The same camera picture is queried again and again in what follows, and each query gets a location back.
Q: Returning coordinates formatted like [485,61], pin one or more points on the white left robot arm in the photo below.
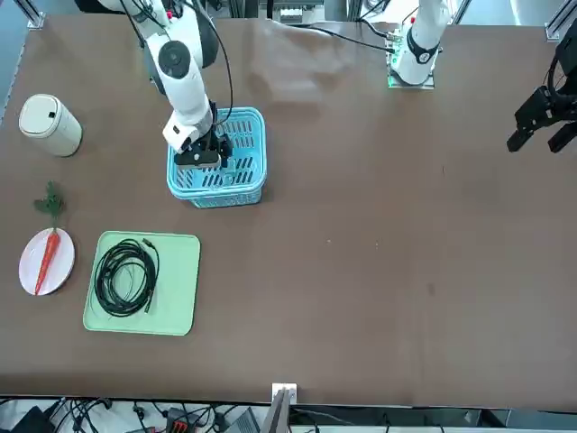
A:
[417,49]

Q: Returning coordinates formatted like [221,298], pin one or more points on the light blue plastic basket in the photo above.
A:
[216,196]

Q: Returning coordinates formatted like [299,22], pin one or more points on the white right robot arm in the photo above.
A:
[182,85]

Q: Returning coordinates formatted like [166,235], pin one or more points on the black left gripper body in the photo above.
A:
[543,110]

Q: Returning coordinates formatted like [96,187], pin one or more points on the black box under table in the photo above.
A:
[31,421]

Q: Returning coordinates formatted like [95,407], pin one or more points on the orange toy carrot green leaves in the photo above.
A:
[48,257]

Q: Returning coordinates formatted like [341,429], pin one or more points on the aluminium frame post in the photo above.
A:
[277,415]

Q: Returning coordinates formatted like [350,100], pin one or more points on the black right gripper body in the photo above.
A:
[198,155]

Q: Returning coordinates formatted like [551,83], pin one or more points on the light green tray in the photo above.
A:
[178,288]

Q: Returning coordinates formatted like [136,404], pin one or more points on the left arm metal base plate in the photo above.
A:
[428,83]

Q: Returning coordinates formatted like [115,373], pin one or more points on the power strip red switches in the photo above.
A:
[178,424]

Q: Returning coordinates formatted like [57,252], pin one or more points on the pink round plate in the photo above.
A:
[63,266]

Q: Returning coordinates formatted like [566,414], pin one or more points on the aluminium frame corner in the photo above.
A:
[556,27]
[37,19]

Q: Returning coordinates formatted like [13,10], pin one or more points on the white cylindrical bin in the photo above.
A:
[52,126]

